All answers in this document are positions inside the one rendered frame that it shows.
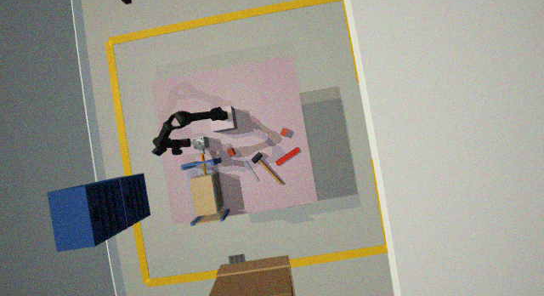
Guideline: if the red flat bar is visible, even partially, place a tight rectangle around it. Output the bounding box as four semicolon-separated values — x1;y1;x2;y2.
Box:
275;148;300;166

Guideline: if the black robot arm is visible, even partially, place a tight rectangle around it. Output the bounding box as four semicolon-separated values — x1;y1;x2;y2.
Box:
152;107;229;156

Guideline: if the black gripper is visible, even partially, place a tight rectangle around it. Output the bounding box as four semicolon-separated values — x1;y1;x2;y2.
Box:
173;139;190;148

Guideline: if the wooden-handled mallet with black head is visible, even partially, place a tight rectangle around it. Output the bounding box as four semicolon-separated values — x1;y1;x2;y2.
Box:
252;152;282;185

